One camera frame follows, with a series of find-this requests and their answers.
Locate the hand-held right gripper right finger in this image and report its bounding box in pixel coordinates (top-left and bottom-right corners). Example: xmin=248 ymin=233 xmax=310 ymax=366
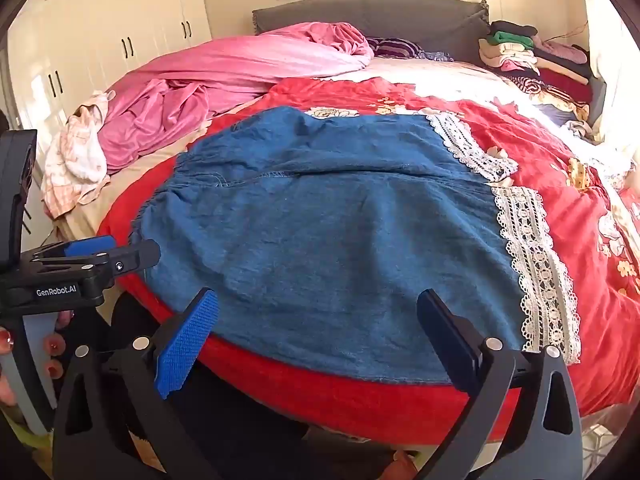
xmin=415 ymin=289 xmax=583 ymax=480

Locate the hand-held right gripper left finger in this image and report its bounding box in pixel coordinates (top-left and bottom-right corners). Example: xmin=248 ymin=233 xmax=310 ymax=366
xmin=52 ymin=287 xmax=221 ymax=480

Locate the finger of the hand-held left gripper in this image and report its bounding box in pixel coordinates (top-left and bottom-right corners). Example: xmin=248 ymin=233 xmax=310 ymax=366
xmin=31 ymin=235 xmax=119 ymax=264
xmin=101 ymin=239 xmax=161 ymax=281

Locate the blue denim pants lace trim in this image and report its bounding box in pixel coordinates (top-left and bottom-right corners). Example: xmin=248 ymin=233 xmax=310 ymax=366
xmin=131 ymin=106 xmax=583 ymax=386

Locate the person's left hand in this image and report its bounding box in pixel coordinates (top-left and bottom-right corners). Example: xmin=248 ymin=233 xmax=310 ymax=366
xmin=0 ymin=310 xmax=76 ymax=408

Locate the pink white checkered cloth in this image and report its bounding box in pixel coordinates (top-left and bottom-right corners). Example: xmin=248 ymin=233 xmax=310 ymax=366
xmin=41 ymin=91 xmax=117 ymax=220

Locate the red floral blanket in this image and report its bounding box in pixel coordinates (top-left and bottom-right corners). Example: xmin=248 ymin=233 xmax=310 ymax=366
xmin=97 ymin=77 xmax=640 ymax=446

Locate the pink duvet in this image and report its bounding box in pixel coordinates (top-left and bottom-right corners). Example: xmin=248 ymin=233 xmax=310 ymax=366
xmin=97 ymin=21 xmax=375 ymax=176

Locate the cream wardrobe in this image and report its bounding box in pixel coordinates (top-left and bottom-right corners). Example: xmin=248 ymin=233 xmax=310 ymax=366
xmin=7 ymin=0 xmax=213 ymax=221

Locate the grey white crumpled cloth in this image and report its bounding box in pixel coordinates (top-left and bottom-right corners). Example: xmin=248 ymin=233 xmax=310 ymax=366
xmin=560 ymin=117 xmax=601 ymax=143

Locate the stack of folded clothes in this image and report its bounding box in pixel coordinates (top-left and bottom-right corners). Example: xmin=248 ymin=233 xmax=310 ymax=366
xmin=477 ymin=20 xmax=608 ymax=133

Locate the purple striped pillow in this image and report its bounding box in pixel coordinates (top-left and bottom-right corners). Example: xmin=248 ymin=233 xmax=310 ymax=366
xmin=365 ymin=36 xmax=426 ymax=60

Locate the grey padded headboard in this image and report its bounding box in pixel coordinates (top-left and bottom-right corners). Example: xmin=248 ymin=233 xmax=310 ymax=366
xmin=251 ymin=0 xmax=490 ymax=63

